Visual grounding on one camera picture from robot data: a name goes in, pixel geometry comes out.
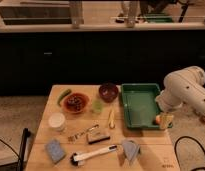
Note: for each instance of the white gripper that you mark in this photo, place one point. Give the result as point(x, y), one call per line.
point(165, 120)

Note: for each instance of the dark whiteboard eraser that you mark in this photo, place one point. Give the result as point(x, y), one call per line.
point(95, 137)

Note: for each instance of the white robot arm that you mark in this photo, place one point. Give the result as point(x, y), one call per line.
point(183, 86)

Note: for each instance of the dark purple bowl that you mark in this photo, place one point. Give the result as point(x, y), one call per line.
point(108, 92)

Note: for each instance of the orange bowl with dark food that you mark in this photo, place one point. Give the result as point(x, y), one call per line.
point(75, 103)

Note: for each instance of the orange fruit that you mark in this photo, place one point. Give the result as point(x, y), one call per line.
point(157, 119)

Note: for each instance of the green plastic tray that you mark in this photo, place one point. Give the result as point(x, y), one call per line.
point(139, 105)

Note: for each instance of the grey folded cloth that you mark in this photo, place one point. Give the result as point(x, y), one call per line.
point(131, 150)

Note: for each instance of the light green cup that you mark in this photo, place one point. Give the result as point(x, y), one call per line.
point(97, 106)

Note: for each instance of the metal fork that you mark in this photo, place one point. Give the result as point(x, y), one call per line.
point(78, 135)

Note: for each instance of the green cucumber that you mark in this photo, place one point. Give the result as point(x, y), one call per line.
point(63, 94)

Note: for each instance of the white round container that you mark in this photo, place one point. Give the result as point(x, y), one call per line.
point(56, 121)

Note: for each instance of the blue sponge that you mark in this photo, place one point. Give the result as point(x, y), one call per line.
point(55, 151)

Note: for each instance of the black stand left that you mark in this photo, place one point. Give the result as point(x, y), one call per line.
point(25, 135)

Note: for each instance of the white handled brush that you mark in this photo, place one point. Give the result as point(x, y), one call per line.
point(77, 158)

